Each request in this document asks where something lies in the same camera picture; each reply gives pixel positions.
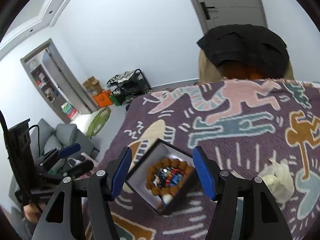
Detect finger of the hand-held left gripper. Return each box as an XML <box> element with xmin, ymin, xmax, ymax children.
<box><xmin>40</xmin><ymin>144</ymin><xmax>81</xmax><ymax>167</ymax></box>
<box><xmin>62</xmin><ymin>160</ymin><xmax>94</xmax><ymax>178</ymax></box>

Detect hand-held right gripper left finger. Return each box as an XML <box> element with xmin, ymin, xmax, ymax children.
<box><xmin>32</xmin><ymin>146</ymin><xmax>133</xmax><ymax>240</ymax></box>

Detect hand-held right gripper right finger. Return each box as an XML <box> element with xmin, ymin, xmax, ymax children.
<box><xmin>192</xmin><ymin>146</ymin><xmax>293</xmax><ymax>240</ymax></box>

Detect wooden bead bracelet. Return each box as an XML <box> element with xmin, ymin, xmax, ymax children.
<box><xmin>146</xmin><ymin>159</ymin><xmax>195</xmax><ymax>197</ymax></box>

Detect colourful bead bracelets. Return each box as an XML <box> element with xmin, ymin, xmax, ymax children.
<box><xmin>155</xmin><ymin>166</ymin><xmax>187</xmax><ymax>188</ymax></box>

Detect black gift box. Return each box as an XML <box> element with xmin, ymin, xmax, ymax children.
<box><xmin>125</xmin><ymin>138</ymin><xmax>200</xmax><ymax>215</ymax></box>

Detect person's left hand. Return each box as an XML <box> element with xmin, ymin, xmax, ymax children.
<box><xmin>24</xmin><ymin>204</ymin><xmax>47</xmax><ymax>222</ymax></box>

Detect grey sofa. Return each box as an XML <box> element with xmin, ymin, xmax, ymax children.
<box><xmin>9</xmin><ymin>119</ymin><xmax>100</xmax><ymax>205</ymax></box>

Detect green floor mat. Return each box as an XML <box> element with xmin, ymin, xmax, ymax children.
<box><xmin>87</xmin><ymin>107</ymin><xmax>112</xmax><ymax>138</ymax></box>

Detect printed blanket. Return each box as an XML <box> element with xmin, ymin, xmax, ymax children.
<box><xmin>82</xmin><ymin>79</ymin><xmax>320</xmax><ymax>240</ymax></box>

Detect orange box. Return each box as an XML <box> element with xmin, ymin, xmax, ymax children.
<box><xmin>93</xmin><ymin>90</ymin><xmax>112</xmax><ymax>108</ymax></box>

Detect grey open door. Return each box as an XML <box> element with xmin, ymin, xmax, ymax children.
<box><xmin>42</xmin><ymin>49</ymin><xmax>93</xmax><ymax>114</ymax></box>

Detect green paper bag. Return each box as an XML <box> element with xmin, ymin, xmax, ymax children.
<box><xmin>110</xmin><ymin>94</ymin><xmax>122</xmax><ymax>107</ymax></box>

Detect open cardboard box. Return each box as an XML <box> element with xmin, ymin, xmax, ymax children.
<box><xmin>82</xmin><ymin>76</ymin><xmax>103</xmax><ymax>95</ymax></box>

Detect storage shelf with goods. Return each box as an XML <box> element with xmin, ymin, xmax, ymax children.
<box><xmin>29</xmin><ymin>60</ymin><xmax>78</xmax><ymax>120</ymax></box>

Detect crumpled white plastic bag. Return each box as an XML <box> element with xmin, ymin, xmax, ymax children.
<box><xmin>257</xmin><ymin>159</ymin><xmax>295</xmax><ymax>204</ymax></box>

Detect black shoe rack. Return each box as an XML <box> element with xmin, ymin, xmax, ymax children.
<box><xmin>107</xmin><ymin>69</ymin><xmax>152</xmax><ymax>105</ymax></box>

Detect beige chair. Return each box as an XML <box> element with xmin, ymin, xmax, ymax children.
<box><xmin>198</xmin><ymin>47</ymin><xmax>294</xmax><ymax>84</ymax></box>

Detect black door lock handle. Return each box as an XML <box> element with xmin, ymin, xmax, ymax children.
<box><xmin>200</xmin><ymin>2</ymin><xmax>215</xmax><ymax>20</ymax></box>

